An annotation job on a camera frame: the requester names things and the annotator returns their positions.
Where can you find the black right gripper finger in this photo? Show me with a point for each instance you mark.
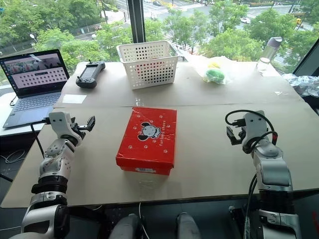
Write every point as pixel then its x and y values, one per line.
pixel 241 133
pixel 232 137

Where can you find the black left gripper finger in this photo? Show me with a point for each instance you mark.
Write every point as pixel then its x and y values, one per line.
pixel 83 135
pixel 91 123

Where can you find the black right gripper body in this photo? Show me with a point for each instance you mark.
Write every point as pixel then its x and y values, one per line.
pixel 242 129

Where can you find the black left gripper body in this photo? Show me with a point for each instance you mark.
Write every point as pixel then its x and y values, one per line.
pixel 75 128

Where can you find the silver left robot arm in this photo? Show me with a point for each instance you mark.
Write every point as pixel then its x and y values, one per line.
pixel 56 159

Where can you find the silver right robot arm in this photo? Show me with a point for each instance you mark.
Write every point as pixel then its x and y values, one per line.
pixel 272 171

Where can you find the red cardboard box lid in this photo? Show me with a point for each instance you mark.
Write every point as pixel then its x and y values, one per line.
pixel 149 137

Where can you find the red box with white label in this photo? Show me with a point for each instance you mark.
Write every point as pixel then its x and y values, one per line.
pixel 145 170

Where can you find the white paper label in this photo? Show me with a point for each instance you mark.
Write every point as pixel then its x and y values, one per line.
pixel 73 98

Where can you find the large brown cardboard sheet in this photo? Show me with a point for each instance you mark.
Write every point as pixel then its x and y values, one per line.
pixel 209 159

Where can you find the black handheld remote controller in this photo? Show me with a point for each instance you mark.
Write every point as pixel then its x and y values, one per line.
pixel 88 74

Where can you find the clear plastic bag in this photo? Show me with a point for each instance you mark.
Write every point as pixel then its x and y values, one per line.
pixel 225 74

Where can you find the brown cardboard sheet with label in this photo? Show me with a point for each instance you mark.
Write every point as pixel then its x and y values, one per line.
pixel 194 92

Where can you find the green round toy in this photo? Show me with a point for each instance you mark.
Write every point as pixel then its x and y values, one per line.
pixel 214 75

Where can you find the grey open laptop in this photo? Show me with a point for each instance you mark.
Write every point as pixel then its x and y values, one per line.
pixel 32 82

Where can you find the yellow round toy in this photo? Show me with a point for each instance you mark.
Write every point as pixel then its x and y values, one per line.
pixel 214 65

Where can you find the crumpled clear plastic wrap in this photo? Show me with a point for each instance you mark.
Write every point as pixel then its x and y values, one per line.
pixel 304 83

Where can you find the clear water bottle purple lid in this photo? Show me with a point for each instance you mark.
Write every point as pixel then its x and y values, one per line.
pixel 268 56

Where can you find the red item inside basket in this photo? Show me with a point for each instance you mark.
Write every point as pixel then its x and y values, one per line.
pixel 147 66

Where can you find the white perforated plastic basket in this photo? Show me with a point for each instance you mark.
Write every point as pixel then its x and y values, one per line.
pixel 149 62

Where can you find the grey rounded robot leg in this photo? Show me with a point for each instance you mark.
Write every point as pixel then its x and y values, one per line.
pixel 188 225
pixel 127 226

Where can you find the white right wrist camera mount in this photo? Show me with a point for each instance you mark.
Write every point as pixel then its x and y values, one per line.
pixel 254 127

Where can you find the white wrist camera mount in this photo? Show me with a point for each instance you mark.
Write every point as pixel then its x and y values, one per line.
pixel 254 127
pixel 59 123

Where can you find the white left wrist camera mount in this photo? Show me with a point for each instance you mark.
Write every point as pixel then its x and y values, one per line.
pixel 59 123

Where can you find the black window frame post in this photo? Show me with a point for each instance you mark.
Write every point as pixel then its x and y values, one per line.
pixel 136 20

